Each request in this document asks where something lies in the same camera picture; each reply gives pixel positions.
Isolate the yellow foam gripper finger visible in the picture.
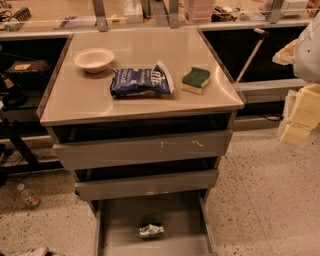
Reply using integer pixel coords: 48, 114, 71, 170
279, 83, 320, 146
272, 39, 297, 65

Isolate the green soda can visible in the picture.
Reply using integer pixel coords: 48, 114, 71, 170
139, 223, 164, 239

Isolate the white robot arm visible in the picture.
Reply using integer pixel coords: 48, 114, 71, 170
272, 13, 320, 145

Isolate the grey drawer cabinet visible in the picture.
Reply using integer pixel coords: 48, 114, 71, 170
36, 27, 247, 256

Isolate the grey bottom drawer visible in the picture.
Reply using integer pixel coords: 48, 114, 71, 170
94, 191, 218, 256

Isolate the grey drawer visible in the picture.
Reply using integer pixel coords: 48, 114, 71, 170
53, 130, 232, 170
94, 191, 218, 256
75, 169, 218, 201

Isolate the grey middle drawer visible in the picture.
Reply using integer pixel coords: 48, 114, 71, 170
75, 169, 218, 201

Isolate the grey top drawer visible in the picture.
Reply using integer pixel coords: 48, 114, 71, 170
53, 130, 232, 170

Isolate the white box on desk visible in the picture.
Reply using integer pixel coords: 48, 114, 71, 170
280, 0, 308, 17

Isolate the green yellow sponge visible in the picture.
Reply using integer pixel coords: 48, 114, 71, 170
182, 67, 211, 95

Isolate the pink basket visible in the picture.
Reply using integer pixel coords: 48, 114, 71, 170
184, 0, 215, 23

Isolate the blue chip bag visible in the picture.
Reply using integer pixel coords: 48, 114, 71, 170
110, 61, 174, 97

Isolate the white paper bowl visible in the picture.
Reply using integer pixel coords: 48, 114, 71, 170
73, 48, 114, 74

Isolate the black bag on shelf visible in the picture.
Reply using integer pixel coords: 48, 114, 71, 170
5, 60, 51, 90

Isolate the black stand leg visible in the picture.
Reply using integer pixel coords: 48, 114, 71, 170
1, 118, 62, 175

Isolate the plastic bottle on floor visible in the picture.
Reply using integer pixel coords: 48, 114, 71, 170
17, 183, 41, 208

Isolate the white pole black handle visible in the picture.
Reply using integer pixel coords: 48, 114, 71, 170
236, 28, 269, 83

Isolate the black cable on floor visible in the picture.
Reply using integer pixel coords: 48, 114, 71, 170
259, 113, 284, 122

